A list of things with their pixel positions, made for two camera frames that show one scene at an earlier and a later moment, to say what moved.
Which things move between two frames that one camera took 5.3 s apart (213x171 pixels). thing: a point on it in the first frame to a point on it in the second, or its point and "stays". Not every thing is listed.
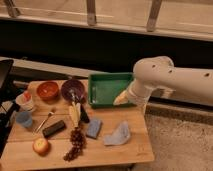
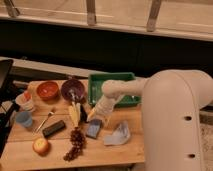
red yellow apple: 40,145 stays
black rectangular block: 48,131 stays
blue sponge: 93,129 stays
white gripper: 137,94 to 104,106
